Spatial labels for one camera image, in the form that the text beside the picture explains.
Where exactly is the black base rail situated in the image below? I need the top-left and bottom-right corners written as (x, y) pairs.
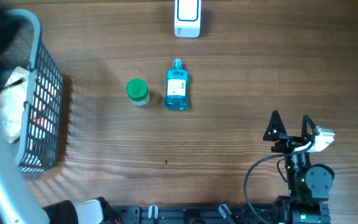
top-left (110, 203), bottom-right (332, 224)

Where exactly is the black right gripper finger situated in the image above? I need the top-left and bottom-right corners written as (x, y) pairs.
top-left (263, 110), bottom-right (287, 141)
top-left (301, 114), bottom-right (316, 139)

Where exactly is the grey plastic shopping basket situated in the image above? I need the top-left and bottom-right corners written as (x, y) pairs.
top-left (2, 9), bottom-right (64, 175)

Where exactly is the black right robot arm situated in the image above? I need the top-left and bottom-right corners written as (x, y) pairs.
top-left (263, 111), bottom-right (335, 224)

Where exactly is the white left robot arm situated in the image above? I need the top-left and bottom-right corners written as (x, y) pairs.
top-left (0, 4), bottom-right (120, 223)

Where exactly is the blue mouthwash bottle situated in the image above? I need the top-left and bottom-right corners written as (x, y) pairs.
top-left (164, 58), bottom-right (190, 110)

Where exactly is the white barcode scanner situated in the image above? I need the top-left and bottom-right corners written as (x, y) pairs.
top-left (174, 0), bottom-right (201, 38)

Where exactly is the beige plastic food pouch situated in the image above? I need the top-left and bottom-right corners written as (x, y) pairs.
top-left (0, 67), bottom-right (30, 144)

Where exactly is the green lid jar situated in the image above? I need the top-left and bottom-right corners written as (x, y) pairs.
top-left (126, 78), bottom-right (150, 106)

